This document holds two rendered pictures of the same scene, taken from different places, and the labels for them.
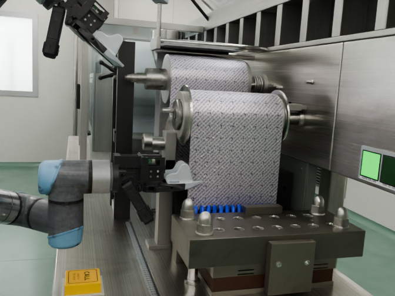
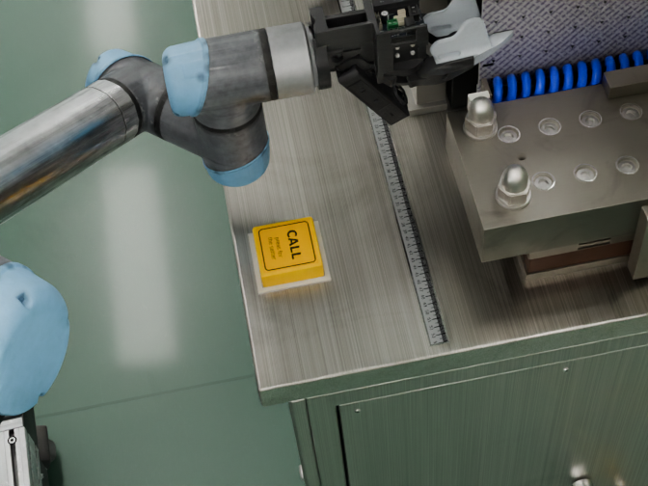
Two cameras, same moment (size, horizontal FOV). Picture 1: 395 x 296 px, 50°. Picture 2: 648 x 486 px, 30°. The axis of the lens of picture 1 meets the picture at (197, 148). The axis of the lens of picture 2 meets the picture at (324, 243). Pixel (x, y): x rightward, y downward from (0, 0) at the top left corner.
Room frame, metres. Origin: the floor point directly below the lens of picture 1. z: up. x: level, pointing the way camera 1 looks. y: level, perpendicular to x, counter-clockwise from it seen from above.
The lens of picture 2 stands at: (0.07, 0.02, 2.03)
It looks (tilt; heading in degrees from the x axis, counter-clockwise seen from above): 55 degrees down; 12
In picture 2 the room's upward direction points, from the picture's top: 7 degrees counter-clockwise
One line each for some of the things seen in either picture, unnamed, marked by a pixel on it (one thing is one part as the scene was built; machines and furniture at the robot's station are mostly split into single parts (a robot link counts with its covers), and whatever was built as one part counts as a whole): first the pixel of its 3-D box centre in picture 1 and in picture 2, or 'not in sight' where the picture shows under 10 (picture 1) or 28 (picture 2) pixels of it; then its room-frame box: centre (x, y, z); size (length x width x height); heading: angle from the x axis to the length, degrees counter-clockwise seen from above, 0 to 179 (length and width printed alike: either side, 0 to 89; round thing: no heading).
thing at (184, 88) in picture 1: (183, 114); not in sight; (1.03, 0.04, 1.25); 0.15 x 0.01 x 0.15; 17
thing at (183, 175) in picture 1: (184, 175); (472, 37); (0.95, 0.03, 1.11); 0.09 x 0.03 x 0.06; 105
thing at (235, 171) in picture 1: (234, 175); (590, 6); (1.01, -0.10, 1.11); 0.23 x 0.01 x 0.18; 107
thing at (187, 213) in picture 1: (188, 208); (480, 114); (0.90, 0.01, 1.05); 0.04 x 0.04 x 0.04
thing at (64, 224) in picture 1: (60, 219); (220, 129); (0.90, 0.30, 1.01); 0.11 x 0.08 x 0.11; 64
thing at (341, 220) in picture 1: (341, 216); not in sight; (0.91, -0.33, 1.05); 0.04 x 0.04 x 0.04
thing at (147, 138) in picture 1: (147, 141); not in sight; (1.04, 0.13, 1.18); 0.04 x 0.02 x 0.04; 17
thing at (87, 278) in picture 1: (82, 281); (287, 251); (0.81, 0.22, 0.91); 0.07 x 0.07 x 0.02; 17
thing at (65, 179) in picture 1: (65, 178); (219, 75); (0.90, 0.28, 1.11); 0.11 x 0.08 x 0.09; 107
